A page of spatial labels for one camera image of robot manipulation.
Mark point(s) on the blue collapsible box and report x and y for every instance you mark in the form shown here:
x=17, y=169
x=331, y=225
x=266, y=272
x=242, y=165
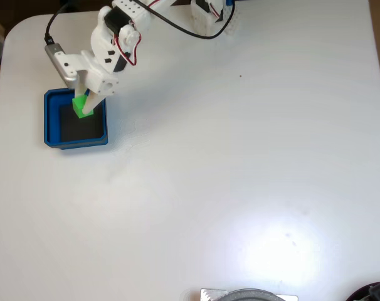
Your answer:
x=52, y=119

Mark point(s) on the black object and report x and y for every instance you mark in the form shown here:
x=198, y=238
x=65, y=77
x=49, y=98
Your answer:
x=375, y=291

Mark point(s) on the grey round object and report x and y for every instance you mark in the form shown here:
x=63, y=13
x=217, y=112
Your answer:
x=252, y=296

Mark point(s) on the white perforated base plate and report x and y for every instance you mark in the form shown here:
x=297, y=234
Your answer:
x=235, y=23

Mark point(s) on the silver camera box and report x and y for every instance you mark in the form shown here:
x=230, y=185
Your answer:
x=60, y=67

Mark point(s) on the green cube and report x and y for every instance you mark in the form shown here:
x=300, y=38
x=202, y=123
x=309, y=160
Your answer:
x=78, y=105

